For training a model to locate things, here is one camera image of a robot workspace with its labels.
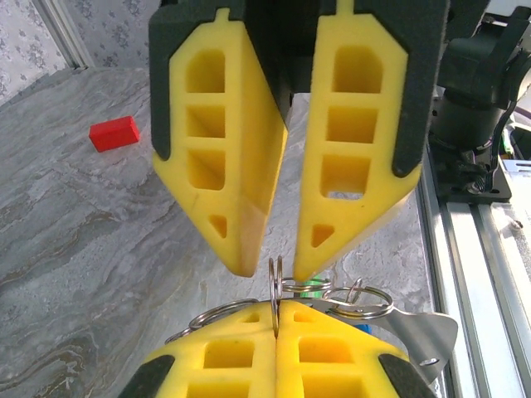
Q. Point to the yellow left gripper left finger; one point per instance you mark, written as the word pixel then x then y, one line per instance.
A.
pixel 232 331

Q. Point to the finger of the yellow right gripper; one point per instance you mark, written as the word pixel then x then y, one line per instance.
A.
pixel 238 145
pixel 352 148

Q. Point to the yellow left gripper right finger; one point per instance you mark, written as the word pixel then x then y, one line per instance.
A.
pixel 290 331

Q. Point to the blue key tag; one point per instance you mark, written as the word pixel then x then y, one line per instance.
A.
pixel 365 327

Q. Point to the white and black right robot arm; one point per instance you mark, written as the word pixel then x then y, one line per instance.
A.
pixel 469 103

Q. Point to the red block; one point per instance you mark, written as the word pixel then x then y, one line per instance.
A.
pixel 114 133

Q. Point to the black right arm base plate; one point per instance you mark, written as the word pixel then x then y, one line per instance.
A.
pixel 498 186

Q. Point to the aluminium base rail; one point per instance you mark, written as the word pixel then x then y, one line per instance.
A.
pixel 477 269

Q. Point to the aluminium right frame post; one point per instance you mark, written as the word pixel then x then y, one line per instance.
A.
pixel 66 33

